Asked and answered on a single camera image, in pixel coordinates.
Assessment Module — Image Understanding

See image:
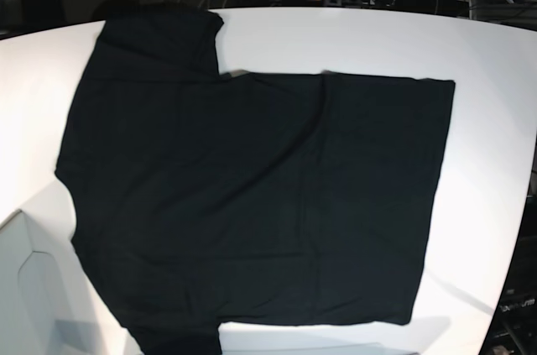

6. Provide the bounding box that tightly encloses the black T-shirt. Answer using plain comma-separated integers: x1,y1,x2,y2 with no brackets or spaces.
55,8,456,354

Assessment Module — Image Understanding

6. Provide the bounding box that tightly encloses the white plastic bin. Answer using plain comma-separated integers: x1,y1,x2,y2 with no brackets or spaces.
1,211,86,354

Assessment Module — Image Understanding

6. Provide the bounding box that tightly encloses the black equipment at right edge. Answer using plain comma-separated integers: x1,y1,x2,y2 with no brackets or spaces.
480,196,537,354

